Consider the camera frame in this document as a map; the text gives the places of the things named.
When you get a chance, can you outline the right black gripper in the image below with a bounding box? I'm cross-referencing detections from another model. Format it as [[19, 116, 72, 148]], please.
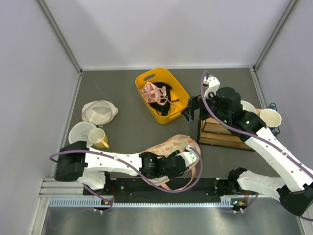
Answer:
[[181, 88, 230, 124]]

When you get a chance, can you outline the floral mesh laundry bag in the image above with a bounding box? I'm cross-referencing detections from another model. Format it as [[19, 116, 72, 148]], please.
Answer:
[[141, 134, 201, 191]]

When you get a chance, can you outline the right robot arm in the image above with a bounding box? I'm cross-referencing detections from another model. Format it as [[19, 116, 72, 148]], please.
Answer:
[[181, 87, 313, 216]]

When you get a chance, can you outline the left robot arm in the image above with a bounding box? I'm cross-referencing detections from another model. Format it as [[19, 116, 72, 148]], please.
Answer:
[[55, 141, 192, 194]]

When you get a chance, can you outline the black bra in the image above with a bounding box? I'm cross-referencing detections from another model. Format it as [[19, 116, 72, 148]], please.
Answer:
[[148, 82, 179, 116]]

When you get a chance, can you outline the pink satin bra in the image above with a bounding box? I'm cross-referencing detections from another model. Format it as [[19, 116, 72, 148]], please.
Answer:
[[139, 82, 172, 109]]

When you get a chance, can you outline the white mesh laundry bag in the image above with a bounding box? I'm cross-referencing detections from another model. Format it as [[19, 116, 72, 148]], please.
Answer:
[[81, 100, 118, 126]]

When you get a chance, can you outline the yellow plastic basket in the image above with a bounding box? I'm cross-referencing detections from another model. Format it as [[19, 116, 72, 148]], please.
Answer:
[[135, 68, 189, 124]]

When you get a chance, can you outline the white ceramic bowl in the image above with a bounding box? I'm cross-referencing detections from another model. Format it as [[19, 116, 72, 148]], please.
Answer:
[[241, 100, 257, 114]]

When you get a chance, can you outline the blue paper cup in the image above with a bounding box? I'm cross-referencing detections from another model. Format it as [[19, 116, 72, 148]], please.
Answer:
[[259, 108, 282, 128]]

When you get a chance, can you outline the yellow mug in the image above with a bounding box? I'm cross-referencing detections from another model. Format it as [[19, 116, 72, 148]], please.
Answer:
[[89, 128, 110, 148]]

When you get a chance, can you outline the white marble plate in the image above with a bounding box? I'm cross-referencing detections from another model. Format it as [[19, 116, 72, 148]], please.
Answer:
[[68, 121, 96, 147]]

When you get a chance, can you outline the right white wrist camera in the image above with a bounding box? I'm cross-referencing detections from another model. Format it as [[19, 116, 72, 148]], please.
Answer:
[[203, 75, 220, 98]]

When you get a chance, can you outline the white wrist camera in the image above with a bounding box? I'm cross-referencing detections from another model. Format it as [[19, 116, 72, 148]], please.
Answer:
[[203, 75, 220, 98], [176, 146, 200, 171]]

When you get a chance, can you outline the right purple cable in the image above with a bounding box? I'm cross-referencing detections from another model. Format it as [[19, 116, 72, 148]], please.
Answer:
[[200, 70, 313, 221]]

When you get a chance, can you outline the wire and wood shelf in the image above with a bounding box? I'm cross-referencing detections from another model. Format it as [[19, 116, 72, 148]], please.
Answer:
[[197, 115, 281, 152]]

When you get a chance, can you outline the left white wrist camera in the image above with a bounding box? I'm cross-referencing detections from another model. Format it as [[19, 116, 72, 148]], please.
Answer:
[[176, 146, 200, 171]]

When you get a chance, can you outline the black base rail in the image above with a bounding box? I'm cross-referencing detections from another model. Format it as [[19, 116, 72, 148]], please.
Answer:
[[94, 178, 256, 204]]

